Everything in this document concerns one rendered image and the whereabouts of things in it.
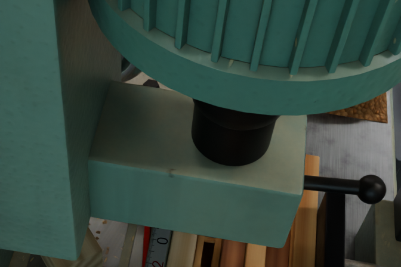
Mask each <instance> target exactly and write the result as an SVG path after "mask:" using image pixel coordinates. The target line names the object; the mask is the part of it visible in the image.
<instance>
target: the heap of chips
mask: <svg viewBox="0 0 401 267"><path fill-rule="evenodd" d="M327 113H328V114H334V115H339V116H346V117H353V118H357V119H364V120H371V121H375V122H383V123H388V120H387V92H385V93H383V94H381V95H379V96H377V97H375V98H373V99H371V100H369V101H366V102H364V103H361V104H358V105H354V106H352V107H349V108H344V109H341V110H335V111H330V112H327Z"/></svg>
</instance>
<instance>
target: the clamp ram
mask: <svg viewBox="0 0 401 267"><path fill-rule="evenodd" d="M345 216H346V195H345V194H340V193H329V192H325V195H324V196H323V199H322V202H321V204H320V207H319V210H318V211H317V235H316V265H315V267H385V266H379V265H376V264H374V263H368V262H361V261H356V260H350V259H345Z"/></svg>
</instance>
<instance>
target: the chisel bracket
mask: <svg viewBox="0 0 401 267"><path fill-rule="evenodd" d="M194 106H195V104H194V102H193V99H192V98H190V97H188V96H187V95H184V94H182V93H179V92H177V91H173V90H169V89H161V88H154V87H150V86H143V85H136V84H132V83H125V82H118V81H114V80H112V81H111V83H110V86H109V90H108V93H107V97H106V100H105V103H104V106H103V110H102V112H101V116H100V120H99V123H98V126H97V130H96V133H95V137H94V140H93V143H92V147H91V150H90V154H89V157H88V180H89V192H90V213H91V217H94V218H100V219H107V220H111V221H118V222H125V223H132V224H136V225H143V226H150V227H154V228H160V229H167V230H172V231H178V232H185V233H189V234H196V235H203V236H207V237H214V238H221V239H225V240H232V241H239V242H243V243H250V244H257V245H261V246H267V247H274V248H282V247H283V246H284V245H285V243H286V240H287V238H288V235H289V232H290V230H291V226H292V224H293V221H294V218H295V215H296V213H297V210H298V207H299V205H300V202H301V199H302V197H303V191H304V169H305V158H306V137H307V115H300V116H280V117H279V118H278V119H277V120H276V123H275V126H274V129H273V134H272V138H271V141H270V145H269V147H268V149H267V151H266V152H265V154H264V155H263V156H262V157H261V158H260V159H258V160H257V161H255V162H253V163H250V164H247V165H243V166H226V165H223V164H218V163H216V162H213V161H212V160H210V159H208V158H206V157H205V156H204V155H203V154H202V153H201V152H200V151H199V150H198V149H197V148H196V146H195V144H194V142H193V140H192V133H191V131H192V121H193V112H194Z"/></svg>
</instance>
